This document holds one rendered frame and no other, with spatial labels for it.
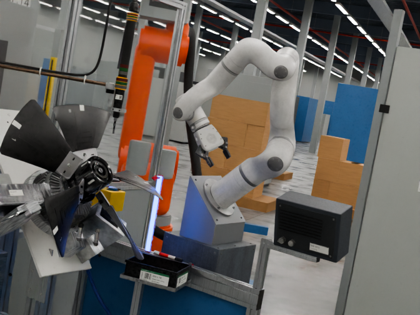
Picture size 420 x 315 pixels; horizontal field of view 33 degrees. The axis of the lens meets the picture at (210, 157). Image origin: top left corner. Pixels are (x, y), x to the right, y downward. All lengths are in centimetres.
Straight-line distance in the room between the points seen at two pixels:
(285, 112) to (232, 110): 781
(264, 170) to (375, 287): 140
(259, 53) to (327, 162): 896
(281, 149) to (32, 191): 101
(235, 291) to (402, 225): 148
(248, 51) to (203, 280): 92
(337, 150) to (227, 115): 205
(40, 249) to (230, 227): 90
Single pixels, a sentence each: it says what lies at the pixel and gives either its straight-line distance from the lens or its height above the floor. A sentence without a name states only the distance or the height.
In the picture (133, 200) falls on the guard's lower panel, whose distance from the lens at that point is 402.
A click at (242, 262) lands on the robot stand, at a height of 85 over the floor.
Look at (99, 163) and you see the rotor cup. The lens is 258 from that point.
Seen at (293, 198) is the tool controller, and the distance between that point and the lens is 261.
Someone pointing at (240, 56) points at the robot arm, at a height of 173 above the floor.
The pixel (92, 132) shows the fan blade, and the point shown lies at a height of 134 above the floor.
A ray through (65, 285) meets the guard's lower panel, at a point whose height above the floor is 46.
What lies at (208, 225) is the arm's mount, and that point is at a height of 101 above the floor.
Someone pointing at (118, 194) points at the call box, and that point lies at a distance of 310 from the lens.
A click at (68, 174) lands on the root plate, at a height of 119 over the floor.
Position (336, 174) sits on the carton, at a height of 64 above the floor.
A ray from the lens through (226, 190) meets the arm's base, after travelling 304.
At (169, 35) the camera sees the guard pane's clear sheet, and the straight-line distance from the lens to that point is 405.
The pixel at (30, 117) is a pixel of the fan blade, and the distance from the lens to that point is 250.
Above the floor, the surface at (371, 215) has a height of 105.
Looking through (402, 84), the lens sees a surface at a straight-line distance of 402.
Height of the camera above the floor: 156
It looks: 5 degrees down
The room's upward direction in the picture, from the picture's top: 10 degrees clockwise
